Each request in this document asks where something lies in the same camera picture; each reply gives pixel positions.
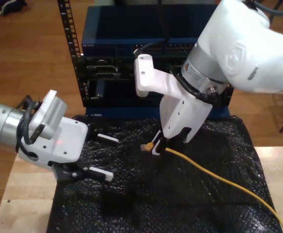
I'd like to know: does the black bubble wrap mat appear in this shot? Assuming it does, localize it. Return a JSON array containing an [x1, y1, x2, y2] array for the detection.
[[46, 115, 282, 233]]

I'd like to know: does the yellow network cable clear plug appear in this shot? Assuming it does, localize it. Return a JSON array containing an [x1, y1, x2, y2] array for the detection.
[[141, 142, 283, 233]]

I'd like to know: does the short black elbow-plug cable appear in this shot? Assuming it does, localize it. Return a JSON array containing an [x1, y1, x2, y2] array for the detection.
[[170, 70, 216, 106], [18, 139, 39, 158]]

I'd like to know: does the long black camera cable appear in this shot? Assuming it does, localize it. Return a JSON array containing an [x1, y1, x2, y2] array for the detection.
[[133, 0, 171, 57], [15, 94, 45, 152]]

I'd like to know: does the black rack server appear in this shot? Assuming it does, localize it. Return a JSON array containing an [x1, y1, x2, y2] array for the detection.
[[74, 56, 188, 80]]

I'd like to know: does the black perforated rack post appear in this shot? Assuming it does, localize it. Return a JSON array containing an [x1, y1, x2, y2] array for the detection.
[[223, 84, 235, 107], [57, 0, 90, 108]]

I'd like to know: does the blue network switch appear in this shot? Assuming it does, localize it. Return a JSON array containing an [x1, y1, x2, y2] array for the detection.
[[81, 5, 224, 57]]

